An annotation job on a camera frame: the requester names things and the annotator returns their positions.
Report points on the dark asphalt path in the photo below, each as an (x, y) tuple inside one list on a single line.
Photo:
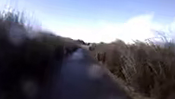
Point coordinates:
[(80, 84)]

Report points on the tall dry reeds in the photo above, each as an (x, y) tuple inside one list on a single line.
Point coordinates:
[(9, 60), (150, 65)]

